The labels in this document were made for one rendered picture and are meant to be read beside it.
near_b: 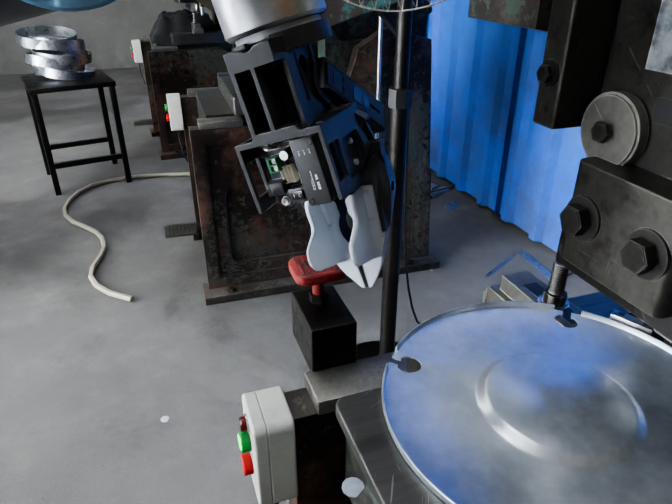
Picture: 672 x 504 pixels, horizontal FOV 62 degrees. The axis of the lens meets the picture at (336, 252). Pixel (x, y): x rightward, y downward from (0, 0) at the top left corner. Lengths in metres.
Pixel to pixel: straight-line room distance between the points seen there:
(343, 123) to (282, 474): 0.47
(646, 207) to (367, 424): 0.25
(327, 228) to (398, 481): 0.20
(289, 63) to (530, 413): 0.32
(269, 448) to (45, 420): 1.13
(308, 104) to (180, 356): 1.50
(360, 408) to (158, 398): 1.27
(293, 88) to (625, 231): 0.24
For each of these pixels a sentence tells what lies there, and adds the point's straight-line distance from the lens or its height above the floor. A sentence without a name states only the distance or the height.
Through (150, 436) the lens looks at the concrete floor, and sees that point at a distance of 1.61.
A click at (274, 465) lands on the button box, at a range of 0.72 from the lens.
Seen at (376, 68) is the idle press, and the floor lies 0.78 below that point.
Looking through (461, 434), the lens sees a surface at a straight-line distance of 0.46.
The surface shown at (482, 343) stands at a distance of 0.56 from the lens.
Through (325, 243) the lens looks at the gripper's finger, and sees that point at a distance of 0.45.
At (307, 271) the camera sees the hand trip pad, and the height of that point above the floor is 0.76.
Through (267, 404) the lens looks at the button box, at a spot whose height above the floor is 0.63.
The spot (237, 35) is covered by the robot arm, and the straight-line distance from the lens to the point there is 0.40.
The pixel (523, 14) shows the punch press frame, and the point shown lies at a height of 1.07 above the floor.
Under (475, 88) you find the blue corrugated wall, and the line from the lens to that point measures 2.86.
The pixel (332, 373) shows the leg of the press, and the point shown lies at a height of 0.64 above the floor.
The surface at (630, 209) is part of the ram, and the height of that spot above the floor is 0.96.
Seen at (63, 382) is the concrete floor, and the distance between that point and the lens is 1.86.
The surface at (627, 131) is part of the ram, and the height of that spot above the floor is 1.00.
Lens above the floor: 1.11
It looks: 28 degrees down
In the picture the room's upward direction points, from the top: straight up
